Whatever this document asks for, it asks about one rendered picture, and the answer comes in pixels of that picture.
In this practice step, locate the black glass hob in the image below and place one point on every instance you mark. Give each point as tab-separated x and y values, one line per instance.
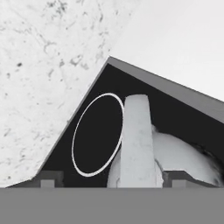
99	134

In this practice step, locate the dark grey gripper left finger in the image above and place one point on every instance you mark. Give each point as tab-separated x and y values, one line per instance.
49	177

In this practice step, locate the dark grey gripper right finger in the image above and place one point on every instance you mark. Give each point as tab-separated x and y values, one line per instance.
180	178

